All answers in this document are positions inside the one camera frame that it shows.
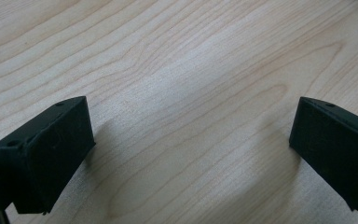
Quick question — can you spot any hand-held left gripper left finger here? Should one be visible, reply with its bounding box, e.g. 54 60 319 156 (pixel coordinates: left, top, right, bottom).
0 95 97 216

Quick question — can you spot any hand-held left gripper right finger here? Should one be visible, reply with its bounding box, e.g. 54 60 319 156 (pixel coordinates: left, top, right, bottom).
288 96 358 214

